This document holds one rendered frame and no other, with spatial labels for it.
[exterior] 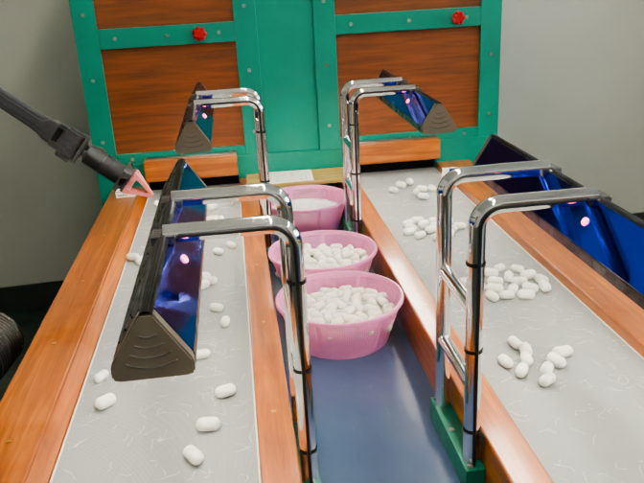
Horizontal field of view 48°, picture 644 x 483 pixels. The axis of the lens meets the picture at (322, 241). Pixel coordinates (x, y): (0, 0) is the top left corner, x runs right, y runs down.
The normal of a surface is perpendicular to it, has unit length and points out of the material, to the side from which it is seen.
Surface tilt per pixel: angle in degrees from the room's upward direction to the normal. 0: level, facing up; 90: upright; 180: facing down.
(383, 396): 0
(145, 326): 90
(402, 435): 0
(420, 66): 90
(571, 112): 90
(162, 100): 90
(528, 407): 0
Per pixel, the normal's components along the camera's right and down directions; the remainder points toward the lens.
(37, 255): 0.19, 0.33
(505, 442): -0.05, -0.94
